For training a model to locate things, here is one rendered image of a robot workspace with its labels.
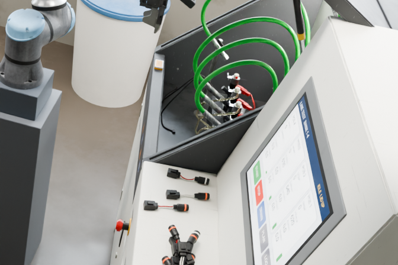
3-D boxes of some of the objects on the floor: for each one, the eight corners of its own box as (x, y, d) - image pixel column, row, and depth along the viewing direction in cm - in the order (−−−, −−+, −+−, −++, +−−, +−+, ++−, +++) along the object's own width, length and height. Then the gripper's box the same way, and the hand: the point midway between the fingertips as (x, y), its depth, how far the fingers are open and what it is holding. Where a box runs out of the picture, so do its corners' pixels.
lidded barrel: (157, 77, 408) (179, -13, 373) (137, 122, 367) (160, 26, 331) (79, 53, 408) (93, -39, 373) (50, 96, 367) (63, -3, 331)
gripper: (148, -40, 196) (135, 21, 208) (145, -28, 189) (133, 35, 201) (176, -34, 197) (161, 27, 209) (175, -21, 190) (160, 41, 202)
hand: (157, 29), depth 205 cm, fingers closed
